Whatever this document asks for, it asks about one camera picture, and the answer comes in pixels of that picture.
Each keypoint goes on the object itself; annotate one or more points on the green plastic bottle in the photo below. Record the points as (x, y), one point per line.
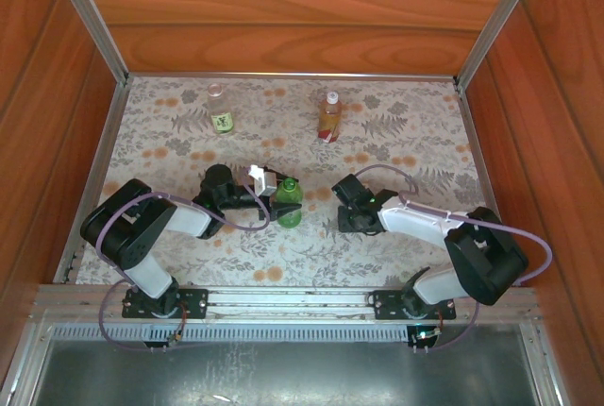
(289, 193)

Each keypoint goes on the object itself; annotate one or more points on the clear bottle green label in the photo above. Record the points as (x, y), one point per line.
(221, 120)

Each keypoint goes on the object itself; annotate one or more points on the amber drink bottle red label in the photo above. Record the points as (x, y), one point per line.
(329, 118)

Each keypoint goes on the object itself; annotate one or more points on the white printed bottle cap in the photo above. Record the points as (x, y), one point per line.
(333, 96)

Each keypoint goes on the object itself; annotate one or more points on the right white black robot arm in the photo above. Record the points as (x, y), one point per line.
(415, 224)

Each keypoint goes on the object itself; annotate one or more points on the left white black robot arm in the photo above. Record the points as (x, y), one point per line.
(151, 278)

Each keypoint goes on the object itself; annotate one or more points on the floral tablecloth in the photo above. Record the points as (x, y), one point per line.
(401, 108)

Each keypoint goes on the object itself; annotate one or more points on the small green-lit circuit board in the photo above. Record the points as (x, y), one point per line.
(427, 333)

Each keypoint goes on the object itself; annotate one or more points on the grey metal sheet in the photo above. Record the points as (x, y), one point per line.
(283, 373)

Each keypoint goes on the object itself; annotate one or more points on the aluminium lower side bar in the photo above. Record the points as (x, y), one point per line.
(544, 363)
(27, 363)

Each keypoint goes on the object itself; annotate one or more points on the aluminium mounting rail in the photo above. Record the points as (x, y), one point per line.
(292, 299)

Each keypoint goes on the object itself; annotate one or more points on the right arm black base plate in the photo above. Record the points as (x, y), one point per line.
(384, 304)

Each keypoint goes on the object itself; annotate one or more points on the aluminium back frame bar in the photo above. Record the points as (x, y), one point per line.
(292, 75)

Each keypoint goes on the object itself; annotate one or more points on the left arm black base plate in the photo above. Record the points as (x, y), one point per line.
(196, 304)

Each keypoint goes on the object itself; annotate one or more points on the aluminium side floor rail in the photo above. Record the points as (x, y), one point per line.
(102, 141)
(474, 132)

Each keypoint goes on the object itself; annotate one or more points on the aluminium frame post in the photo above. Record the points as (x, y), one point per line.
(89, 14)
(499, 14)

